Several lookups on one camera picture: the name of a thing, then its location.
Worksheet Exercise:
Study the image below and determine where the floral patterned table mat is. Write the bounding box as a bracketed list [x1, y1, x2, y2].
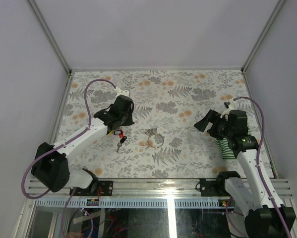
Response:
[56, 70, 261, 179]

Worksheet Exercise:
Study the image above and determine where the aluminium front rail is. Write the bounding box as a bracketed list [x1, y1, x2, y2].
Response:
[26, 178, 293, 198]

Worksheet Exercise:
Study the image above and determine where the silver keyring with keys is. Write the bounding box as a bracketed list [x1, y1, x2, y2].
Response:
[143, 127, 165, 149]

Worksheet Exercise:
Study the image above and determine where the red key tag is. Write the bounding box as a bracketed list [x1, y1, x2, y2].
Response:
[113, 129, 124, 138]

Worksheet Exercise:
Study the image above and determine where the white slotted cable duct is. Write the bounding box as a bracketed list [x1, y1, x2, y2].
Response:
[35, 198, 226, 209]

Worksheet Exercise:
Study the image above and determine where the black tagged key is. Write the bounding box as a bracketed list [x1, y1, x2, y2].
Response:
[117, 136, 127, 152]

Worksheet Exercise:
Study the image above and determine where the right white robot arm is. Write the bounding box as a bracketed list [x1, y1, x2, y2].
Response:
[194, 110, 296, 238]

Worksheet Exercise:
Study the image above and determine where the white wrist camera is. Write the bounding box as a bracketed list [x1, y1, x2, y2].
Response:
[114, 87, 130, 97]
[220, 98, 236, 118]

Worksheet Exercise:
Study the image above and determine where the green striped cloth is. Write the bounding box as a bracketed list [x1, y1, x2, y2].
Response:
[216, 124, 252, 159]

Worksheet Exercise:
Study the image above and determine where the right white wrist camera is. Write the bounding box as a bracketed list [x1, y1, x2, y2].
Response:
[220, 98, 236, 118]

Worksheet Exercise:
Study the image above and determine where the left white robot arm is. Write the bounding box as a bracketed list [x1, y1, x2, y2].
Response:
[31, 95, 134, 196]

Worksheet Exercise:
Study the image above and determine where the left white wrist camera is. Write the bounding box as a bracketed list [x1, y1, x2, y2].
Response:
[114, 87, 130, 97]

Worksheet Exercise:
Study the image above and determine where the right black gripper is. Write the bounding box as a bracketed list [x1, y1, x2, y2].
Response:
[194, 110, 234, 140]

